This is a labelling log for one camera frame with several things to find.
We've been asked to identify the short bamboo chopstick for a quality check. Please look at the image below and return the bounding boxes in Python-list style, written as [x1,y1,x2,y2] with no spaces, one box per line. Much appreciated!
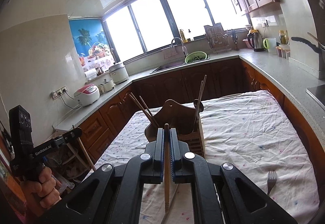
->
[139,96,155,122]

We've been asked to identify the thin metal chopstick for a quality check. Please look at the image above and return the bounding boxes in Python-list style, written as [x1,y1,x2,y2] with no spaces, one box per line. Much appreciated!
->
[160,184,179,224]

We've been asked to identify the red white rice cooker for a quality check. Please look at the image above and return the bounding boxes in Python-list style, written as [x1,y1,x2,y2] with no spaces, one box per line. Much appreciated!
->
[74,84,100,107]

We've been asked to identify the tropical fruit poster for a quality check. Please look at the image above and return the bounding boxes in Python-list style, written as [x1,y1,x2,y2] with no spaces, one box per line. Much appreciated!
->
[69,19,115,72]

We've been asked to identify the steel electric kettle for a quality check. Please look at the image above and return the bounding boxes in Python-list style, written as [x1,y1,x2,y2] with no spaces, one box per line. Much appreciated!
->
[247,29,265,52]

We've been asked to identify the dish drying rack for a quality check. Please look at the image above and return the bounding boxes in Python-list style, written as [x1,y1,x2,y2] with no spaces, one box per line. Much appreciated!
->
[204,23,231,53]

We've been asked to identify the metal fork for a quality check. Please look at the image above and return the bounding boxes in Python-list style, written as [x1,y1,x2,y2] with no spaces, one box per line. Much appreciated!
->
[267,170,277,196]

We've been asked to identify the wall power outlet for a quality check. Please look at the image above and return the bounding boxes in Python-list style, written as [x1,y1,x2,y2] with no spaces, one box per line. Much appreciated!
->
[51,86,68,100]

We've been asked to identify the person's left hand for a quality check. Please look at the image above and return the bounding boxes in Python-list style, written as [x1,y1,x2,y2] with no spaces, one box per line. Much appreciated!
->
[20,167,61,215]

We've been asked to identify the kitchen faucet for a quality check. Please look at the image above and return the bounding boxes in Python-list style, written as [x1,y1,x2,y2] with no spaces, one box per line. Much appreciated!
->
[170,37,189,58]

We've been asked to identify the green handled white pitcher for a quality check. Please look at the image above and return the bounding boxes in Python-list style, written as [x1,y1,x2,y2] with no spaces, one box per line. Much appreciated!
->
[263,38,276,54]

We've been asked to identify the small white cooker pot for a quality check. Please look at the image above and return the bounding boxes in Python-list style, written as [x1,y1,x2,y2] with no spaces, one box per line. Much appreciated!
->
[102,79,115,92]

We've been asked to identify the yellow bamboo chopstick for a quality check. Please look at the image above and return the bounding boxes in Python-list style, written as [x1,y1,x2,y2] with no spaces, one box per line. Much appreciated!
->
[129,92,159,128]

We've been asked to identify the brown wooden chopstick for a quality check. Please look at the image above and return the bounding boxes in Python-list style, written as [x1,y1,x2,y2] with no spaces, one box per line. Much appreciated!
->
[164,123,170,213]

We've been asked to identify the green colander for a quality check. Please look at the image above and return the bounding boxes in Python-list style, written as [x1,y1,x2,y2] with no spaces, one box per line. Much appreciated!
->
[184,51,208,64]

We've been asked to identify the lower wooden cabinets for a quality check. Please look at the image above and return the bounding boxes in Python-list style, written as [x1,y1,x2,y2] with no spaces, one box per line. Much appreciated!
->
[57,58,324,167]

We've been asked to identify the wooden utensil holder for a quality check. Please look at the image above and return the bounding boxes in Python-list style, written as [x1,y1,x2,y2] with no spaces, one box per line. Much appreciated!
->
[153,100,205,157]

